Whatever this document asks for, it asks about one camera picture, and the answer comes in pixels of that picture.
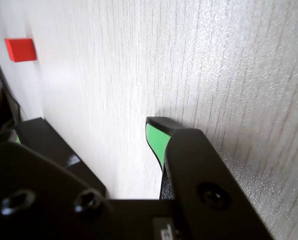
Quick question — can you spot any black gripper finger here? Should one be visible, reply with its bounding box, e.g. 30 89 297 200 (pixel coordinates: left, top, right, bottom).
145 116 286 240
0 116 130 240

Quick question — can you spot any red wooden cube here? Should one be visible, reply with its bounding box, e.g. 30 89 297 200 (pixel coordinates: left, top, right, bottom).
4 38 37 62

